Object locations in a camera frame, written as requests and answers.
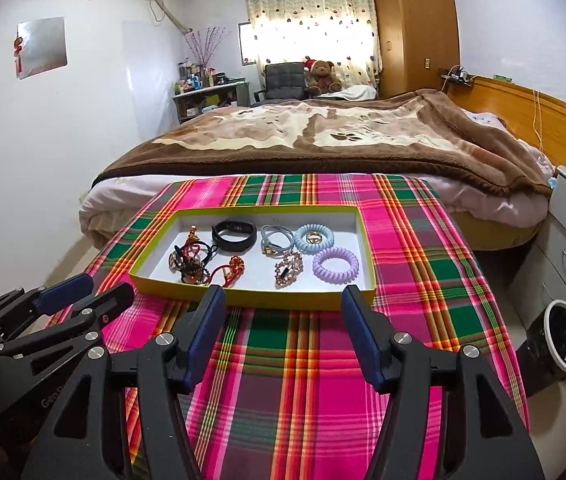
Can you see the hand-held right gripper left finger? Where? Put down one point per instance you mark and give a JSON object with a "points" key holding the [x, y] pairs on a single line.
{"points": [[208, 325]]}

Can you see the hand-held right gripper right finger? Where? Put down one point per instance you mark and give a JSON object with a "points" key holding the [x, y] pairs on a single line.
{"points": [[363, 330]]}

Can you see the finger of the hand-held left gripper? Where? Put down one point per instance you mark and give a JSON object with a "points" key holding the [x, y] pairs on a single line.
{"points": [[65, 292], [108, 305]]}

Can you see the green rimmed cardboard box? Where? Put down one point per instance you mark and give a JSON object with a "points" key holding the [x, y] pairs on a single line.
{"points": [[258, 287]]}

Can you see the black fitness band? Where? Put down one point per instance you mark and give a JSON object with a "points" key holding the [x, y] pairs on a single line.
{"points": [[235, 245]]}

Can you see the pink green plaid cloth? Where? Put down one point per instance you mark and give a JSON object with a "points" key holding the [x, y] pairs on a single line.
{"points": [[288, 385]]}

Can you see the bed with brown blanket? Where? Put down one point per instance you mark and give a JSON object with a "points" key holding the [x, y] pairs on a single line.
{"points": [[488, 210]]}

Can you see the black trash bin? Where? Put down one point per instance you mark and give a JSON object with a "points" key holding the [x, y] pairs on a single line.
{"points": [[543, 350]]}

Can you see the brown plush blanket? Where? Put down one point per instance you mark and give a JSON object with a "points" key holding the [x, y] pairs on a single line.
{"points": [[313, 130]]}

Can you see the grey nightstand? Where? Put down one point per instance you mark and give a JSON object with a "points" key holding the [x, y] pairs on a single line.
{"points": [[563, 240]]}

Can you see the cluttered desk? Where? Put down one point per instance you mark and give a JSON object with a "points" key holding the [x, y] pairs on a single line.
{"points": [[203, 102]]}

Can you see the white pillow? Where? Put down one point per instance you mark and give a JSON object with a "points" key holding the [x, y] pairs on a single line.
{"points": [[358, 92]]}

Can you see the row of desk bottles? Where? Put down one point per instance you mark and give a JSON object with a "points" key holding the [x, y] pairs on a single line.
{"points": [[198, 80]]}

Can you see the brown teddy bear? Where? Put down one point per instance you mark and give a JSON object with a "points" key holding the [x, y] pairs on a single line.
{"points": [[322, 77]]}

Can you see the grey padded chair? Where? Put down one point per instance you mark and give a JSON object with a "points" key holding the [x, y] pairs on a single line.
{"points": [[283, 80]]}

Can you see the vase of dry branches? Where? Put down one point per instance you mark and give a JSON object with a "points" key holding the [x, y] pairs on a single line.
{"points": [[205, 50]]}

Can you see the wooden headboard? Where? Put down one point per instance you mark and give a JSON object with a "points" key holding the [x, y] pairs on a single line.
{"points": [[553, 120]]}

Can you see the air conditioner pipe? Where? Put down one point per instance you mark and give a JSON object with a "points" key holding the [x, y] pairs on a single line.
{"points": [[168, 10]]}

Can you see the wooden wardrobe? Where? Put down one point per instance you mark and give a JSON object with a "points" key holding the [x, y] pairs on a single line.
{"points": [[413, 25]]}

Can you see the patterned curtain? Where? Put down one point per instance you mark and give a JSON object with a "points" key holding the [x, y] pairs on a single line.
{"points": [[313, 20]]}

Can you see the red wall ornament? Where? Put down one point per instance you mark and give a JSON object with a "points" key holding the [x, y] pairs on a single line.
{"points": [[19, 55]]}

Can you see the silver wall poster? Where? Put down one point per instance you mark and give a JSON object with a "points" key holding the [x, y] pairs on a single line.
{"points": [[43, 50]]}

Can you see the small wall shelf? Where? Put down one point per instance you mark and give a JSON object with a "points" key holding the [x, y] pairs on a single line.
{"points": [[455, 77]]}

